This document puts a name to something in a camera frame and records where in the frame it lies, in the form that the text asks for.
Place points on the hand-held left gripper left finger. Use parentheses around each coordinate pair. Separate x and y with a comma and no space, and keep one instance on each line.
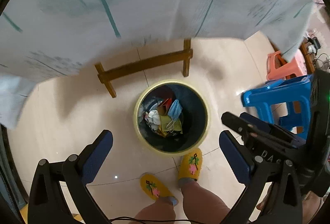
(99,154)

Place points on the person's leg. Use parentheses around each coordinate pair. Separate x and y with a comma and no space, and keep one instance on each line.
(154,212)
(203,200)

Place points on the pink plastic stool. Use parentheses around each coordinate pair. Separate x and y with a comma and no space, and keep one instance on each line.
(275,64)

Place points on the red cardboard box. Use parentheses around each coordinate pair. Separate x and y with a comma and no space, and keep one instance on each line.
(166,102)

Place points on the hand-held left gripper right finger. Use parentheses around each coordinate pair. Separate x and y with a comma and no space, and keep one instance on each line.
(234,157)

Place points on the wooden sideboard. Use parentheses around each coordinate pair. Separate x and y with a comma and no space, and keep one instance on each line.
(308,59)

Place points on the table with tree-print cloth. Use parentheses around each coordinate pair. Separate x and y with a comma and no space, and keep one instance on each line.
(129,7)

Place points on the dark round trash bin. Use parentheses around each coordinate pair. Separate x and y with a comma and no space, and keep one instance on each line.
(194,120)

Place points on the yellow plastic stool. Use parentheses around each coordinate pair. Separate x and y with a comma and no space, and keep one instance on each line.
(24,216)

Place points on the yellow embroidered slipper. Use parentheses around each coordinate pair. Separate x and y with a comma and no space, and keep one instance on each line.
(156,186)
(190,164)

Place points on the blue face mask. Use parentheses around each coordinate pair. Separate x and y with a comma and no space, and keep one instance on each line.
(175,109)

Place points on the person's left leg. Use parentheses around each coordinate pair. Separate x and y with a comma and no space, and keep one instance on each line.
(154,212)

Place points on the blue plastic stool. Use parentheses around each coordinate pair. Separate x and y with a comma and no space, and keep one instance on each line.
(263,96)

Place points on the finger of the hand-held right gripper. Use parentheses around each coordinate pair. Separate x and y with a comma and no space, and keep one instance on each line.
(257,122)
(232,120)

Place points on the green yellow plastic bag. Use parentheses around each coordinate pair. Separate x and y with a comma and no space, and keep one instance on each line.
(165,121)

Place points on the person's right hand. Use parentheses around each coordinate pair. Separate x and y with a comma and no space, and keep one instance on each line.
(310,207)

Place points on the person's right leg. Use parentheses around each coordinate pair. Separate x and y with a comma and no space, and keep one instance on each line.
(203,200)

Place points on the white paper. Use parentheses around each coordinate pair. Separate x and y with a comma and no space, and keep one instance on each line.
(154,117)

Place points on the wooden table frame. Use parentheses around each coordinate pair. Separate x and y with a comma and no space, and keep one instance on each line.
(144,62)

